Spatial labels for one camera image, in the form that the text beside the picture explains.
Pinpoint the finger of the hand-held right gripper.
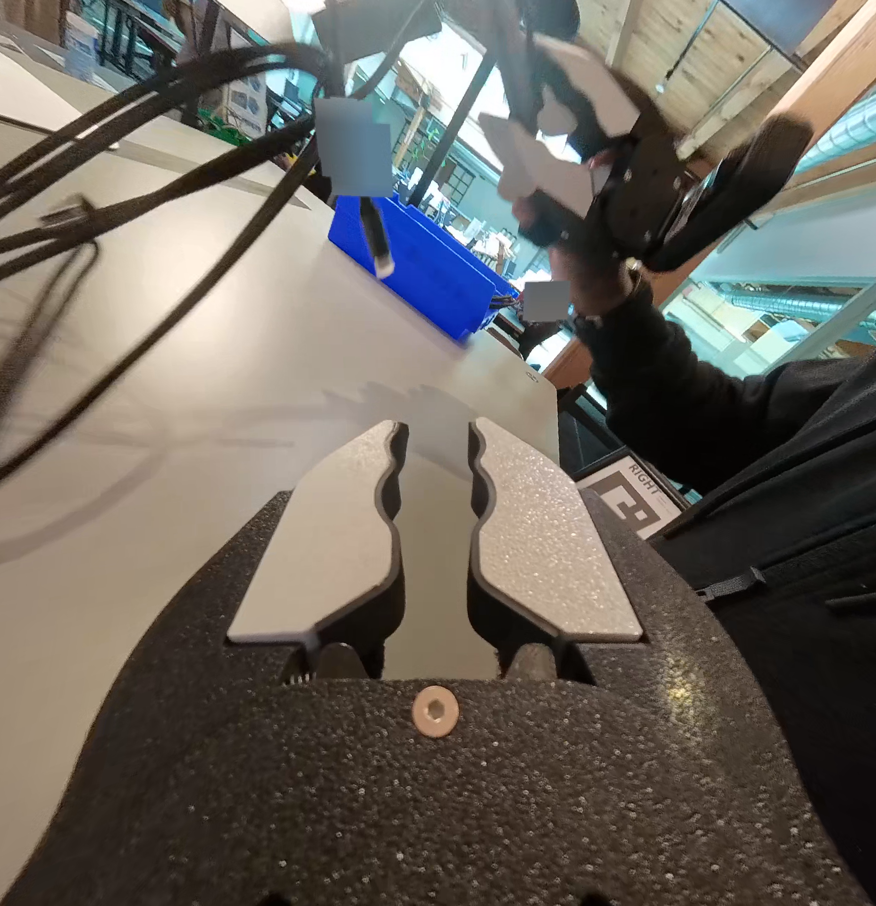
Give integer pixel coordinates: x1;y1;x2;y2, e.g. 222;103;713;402
532;35;642;140
477;112;603;218

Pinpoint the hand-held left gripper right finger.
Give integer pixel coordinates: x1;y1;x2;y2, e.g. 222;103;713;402
468;416;646;663

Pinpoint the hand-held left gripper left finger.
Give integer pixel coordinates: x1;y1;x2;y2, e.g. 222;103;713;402
227;419;411;663

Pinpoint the blue storage bin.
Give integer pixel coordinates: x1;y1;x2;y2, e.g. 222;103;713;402
328;194;518;345

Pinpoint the black braided usb cable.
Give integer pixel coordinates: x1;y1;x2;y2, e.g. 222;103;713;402
0;42;398;489

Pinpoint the grey usb hub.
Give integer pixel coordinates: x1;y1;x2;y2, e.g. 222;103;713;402
314;0;442;65

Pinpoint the person's right forearm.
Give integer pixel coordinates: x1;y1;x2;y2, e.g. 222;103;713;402
573;283;876;496

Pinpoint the person's right hand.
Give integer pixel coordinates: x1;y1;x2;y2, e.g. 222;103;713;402
512;191;653;321

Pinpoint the black white marker card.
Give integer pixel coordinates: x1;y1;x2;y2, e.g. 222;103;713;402
576;453;691;542

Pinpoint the person in black jacket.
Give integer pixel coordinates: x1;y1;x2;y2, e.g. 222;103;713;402
650;354;876;906

